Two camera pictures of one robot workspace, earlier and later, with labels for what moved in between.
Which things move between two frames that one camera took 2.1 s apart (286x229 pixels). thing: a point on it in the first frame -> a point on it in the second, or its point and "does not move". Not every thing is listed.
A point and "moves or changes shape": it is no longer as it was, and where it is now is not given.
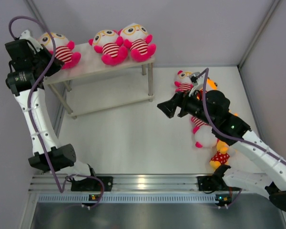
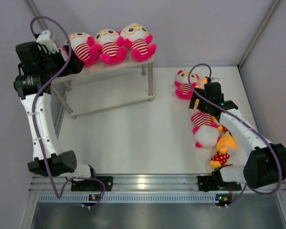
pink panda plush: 203,134 does not move
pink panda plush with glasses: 137,38 does not move
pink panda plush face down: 63,49 moves or changes shape
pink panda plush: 109,43 does not move
